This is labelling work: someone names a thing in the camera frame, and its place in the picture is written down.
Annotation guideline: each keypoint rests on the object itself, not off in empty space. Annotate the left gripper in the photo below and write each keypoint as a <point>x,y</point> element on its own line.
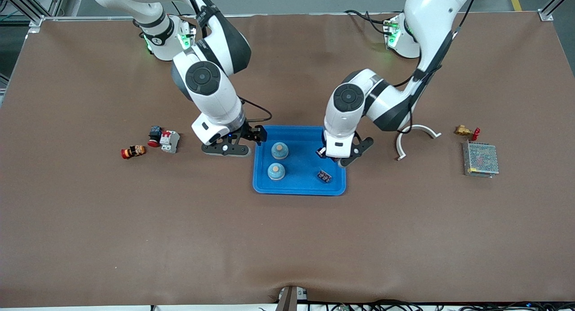
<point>322,152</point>

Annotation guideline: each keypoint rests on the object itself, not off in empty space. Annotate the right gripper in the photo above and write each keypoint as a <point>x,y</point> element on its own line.
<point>252,133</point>

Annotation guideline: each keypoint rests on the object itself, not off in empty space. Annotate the small black relay block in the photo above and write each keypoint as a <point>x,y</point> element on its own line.
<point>324,176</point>

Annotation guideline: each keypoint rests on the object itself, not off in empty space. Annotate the blue bell orange button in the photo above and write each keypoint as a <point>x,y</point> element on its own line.
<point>276,171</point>
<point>280,150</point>

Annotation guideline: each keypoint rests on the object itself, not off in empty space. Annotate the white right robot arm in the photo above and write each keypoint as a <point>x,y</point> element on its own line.
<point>206,86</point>

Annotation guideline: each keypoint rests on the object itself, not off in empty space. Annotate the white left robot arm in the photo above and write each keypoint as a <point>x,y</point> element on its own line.
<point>431,19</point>

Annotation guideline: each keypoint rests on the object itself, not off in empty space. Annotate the blue plastic tray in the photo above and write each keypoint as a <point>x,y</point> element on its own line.
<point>300,180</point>

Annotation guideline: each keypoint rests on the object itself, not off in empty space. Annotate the white red circuit breaker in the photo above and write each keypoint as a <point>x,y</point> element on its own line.
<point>170,141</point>

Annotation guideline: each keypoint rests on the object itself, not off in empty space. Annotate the red black emergency stop button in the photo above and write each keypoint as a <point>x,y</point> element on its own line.
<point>155,135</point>

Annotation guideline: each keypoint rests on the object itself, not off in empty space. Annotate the white curved pipe clamp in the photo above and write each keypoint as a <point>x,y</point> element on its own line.
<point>426,129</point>

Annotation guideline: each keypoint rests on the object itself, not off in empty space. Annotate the red orange push button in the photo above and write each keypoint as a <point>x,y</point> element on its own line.
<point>134,152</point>

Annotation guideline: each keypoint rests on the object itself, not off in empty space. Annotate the metal mesh power supply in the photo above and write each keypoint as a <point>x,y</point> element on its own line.
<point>480,159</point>

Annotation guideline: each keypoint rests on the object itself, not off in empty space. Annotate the metal table edge bracket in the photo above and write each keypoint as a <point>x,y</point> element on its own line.
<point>289,298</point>

